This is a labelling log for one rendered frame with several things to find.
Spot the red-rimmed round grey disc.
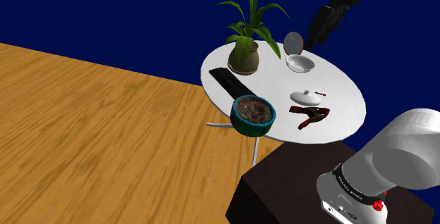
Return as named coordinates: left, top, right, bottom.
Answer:
left=283, top=31, right=305, bottom=56

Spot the white bowl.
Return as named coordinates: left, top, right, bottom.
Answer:
left=285, top=54, right=316, bottom=75

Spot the white domed lid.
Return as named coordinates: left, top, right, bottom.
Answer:
left=289, top=89, right=322, bottom=107

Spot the round white table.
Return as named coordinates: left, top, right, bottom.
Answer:
left=200, top=39, right=367, bottom=169

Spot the green plant in brown pot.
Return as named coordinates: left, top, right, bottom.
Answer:
left=215, top=0, right=291, bottom=77

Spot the dark red clamp tool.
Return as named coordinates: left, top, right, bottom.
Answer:
left=288, top=105, right=331, bottom=131

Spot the black remote control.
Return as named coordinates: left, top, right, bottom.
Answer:
left=208, top=66, right=257, bottom=101

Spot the teal pot with soil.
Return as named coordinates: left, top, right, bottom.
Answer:
left=228, top=94, right=277, bottom=139

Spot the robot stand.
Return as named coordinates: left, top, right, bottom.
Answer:
left=225, top=140, right=436, bottom=224

